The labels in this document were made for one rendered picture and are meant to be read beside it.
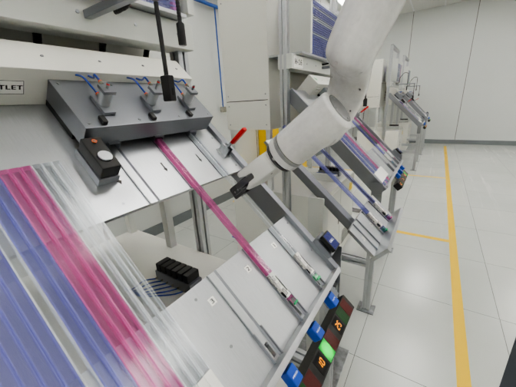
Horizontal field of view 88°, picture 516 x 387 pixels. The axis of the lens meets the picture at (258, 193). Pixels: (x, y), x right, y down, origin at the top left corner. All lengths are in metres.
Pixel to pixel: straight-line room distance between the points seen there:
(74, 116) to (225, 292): 0.42
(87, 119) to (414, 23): 7.93
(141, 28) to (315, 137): 0.53
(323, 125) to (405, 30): 7.72
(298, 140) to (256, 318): 0.35
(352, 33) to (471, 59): 7.58
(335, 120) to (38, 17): 0.58
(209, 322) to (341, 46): 0.50
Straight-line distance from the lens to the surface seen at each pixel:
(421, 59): 8.07
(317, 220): 1.01
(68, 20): 0.74
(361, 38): 0.51
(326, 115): 0.51
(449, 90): 8.01
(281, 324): 0.58
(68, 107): 0.62
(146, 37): 0.83
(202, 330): 0.49
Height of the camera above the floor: 1.15
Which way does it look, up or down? 19 degrees down
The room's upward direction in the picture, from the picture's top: 3 degrees counter-clockwise
